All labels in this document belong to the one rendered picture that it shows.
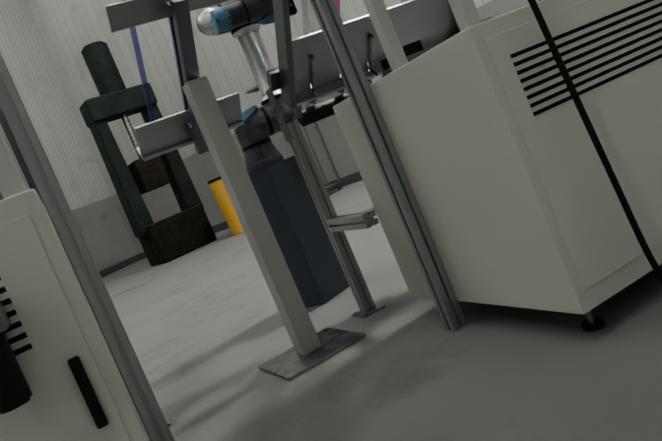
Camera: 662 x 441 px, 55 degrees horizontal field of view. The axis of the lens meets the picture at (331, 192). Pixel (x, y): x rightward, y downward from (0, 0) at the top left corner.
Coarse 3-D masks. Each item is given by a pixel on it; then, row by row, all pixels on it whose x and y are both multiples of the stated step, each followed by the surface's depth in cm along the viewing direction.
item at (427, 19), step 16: (416, 0) 206; (432, 0) 210; (368, 16) 198; (400, 16) 206; (416, 16) 209; (432, 16) 214; (448, 16) 218; (320, 32) 192; (352, 32) 199; (368, 32) 202; (400, 32) 210; (416, 32) 214; (432, 32) 218; (448, 32) 223; (304, 48) 192; (320, 48) 195; (368, 48) 206; (304, 64) 196; (320, 64) 199; (368, 64) 211; (304, 80) 199; (320, 80) 203; (336, 80) 206
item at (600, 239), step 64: (448, 0) 116; (640, 0) 129; (512, 64) 115; (576, 64) 121; (640, 64) 127; (576, 128) 119; (640, 128) 126; (576, 192) 118; (640, 192) 124; (576, 256) 117
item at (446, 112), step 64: (576, 0) 123; (448, 64) 122; (448, 128) 130; (512, 128) 114; (384, 192) 165; (448, 192) 139; (512, 192) 120; (448, 256) 150; (512, 256) 128; (640, 256) 123
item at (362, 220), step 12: (408, 48) 159; (420, 48) 160; (384, 60) 170; (408, 60) 160; (384, 72) 171; (276, 108) 196; (288, 132) 195; (336, 216) 198; (348, 216) 184; (360, 216) 174; (372, 216) 174; (336, 228) 193; (348, 228) 185; (360, 228) 178; (360, 312) 203; (372, 312) 197
